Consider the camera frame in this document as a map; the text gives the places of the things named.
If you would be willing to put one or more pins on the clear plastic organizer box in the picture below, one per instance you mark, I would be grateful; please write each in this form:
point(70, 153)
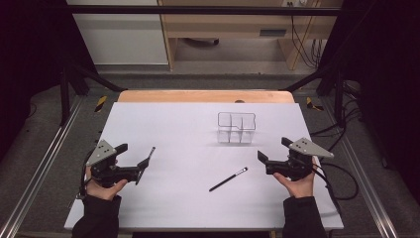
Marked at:
point(236, 129)

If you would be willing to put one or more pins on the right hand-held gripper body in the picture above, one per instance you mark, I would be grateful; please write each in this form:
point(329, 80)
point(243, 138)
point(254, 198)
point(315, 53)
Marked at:
point(297, 167)

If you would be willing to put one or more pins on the black curtain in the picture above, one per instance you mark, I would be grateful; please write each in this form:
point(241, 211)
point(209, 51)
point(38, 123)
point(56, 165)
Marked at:
point(29, 66)
point(386, 82)

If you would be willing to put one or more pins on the person's right hand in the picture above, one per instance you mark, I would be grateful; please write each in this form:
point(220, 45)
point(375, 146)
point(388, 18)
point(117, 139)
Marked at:
point(302, 188)

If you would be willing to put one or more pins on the white table cover board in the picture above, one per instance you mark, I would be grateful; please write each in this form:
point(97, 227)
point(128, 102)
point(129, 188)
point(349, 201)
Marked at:
point(191, 158)

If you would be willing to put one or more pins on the aluminium floor rail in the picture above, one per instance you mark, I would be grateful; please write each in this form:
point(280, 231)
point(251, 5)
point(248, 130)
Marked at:
point(39, 172)
point(363, 172)

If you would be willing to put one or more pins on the wooden table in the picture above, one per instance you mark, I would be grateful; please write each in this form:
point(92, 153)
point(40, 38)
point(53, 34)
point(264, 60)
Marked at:
point(198, 96)

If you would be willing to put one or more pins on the person's left hand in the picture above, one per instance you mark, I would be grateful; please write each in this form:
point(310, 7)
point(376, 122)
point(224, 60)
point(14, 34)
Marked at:
point(104, 193)

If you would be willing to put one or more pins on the white cabinet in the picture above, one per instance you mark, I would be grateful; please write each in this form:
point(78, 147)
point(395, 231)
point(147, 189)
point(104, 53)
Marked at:
point(122, 39)

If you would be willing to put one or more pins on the light wooden desk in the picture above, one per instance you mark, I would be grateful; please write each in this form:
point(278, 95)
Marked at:
point(231, 28)

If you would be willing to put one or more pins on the black horizontal frame bar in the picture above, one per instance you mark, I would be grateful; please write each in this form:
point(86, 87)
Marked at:
point(198, 10)

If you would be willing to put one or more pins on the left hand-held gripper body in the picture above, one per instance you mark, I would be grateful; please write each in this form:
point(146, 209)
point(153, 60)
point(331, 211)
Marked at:
point(105, 172)

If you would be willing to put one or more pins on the dark pencil with silver end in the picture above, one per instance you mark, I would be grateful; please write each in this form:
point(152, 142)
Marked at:
point(152, 153)

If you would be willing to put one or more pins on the right yellow clamp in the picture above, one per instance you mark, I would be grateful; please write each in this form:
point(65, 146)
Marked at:
point(310, 103)

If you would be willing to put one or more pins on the black metal stand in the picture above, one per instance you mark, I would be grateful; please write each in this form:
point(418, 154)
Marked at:
point(339, 99)
point(65, 99)

